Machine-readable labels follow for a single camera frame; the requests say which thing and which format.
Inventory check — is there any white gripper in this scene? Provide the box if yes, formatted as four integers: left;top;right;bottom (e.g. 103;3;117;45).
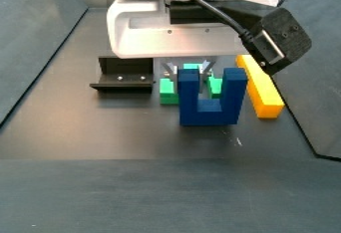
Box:
107;0;279;89

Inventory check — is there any blue U-shaped block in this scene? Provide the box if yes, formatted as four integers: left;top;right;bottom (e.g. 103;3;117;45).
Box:
176;68;247;126

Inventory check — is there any green stepped block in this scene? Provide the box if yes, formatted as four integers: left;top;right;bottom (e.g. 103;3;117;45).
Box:
160;63;222;105

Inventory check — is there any yellow long bar block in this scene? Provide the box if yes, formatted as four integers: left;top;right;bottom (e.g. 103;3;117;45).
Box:
235;55;284;118

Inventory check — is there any black angle bracket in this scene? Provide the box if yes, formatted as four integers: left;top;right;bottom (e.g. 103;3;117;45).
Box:
89;56;155;91

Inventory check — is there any black cable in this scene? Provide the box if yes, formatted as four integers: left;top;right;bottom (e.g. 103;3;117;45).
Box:
159;0;254;42

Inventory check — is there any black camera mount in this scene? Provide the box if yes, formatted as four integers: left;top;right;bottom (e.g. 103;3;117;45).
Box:
168;0;313;77

